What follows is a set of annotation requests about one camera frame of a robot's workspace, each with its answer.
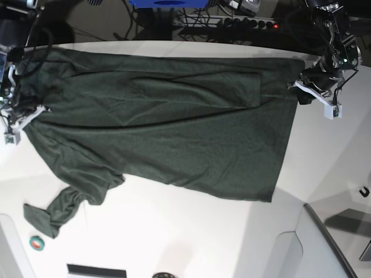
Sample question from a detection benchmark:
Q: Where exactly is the grey power strip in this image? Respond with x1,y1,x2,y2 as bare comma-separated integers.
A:
173,14,280,30

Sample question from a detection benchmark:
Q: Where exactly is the small black round object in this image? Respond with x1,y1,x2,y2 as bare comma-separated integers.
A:
152,272,176,278

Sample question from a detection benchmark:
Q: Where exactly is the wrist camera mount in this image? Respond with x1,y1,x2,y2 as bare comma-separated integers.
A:
4,132,21,145
324,104,343,120

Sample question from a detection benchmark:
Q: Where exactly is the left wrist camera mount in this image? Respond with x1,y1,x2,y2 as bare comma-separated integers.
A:
324,104,343,120

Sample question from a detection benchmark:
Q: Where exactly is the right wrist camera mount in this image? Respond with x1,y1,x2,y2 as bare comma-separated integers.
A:
4,132,21,145

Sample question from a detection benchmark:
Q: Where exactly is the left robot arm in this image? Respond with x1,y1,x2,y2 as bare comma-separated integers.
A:
285,1,362,107

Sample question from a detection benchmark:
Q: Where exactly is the dark green t-shirt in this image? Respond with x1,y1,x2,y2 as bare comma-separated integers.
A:
20,48,305,238

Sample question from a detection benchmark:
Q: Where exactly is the blue plastic bin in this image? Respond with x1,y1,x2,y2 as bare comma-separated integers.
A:
129,0,209,9

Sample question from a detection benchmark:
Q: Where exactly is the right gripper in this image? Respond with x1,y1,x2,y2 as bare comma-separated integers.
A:
1,98,50,135

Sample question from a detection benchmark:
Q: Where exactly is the green red tape roll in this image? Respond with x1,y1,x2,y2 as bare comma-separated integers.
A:
29,236,45,251

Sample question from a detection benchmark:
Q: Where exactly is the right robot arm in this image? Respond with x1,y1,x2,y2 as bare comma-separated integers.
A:
1,1,53,144

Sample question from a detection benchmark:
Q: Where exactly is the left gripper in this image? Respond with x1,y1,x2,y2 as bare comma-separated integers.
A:
292,62,344,105

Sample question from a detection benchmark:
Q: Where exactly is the black U-shaped hook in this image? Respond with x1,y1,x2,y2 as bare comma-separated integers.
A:
359,186,370,197

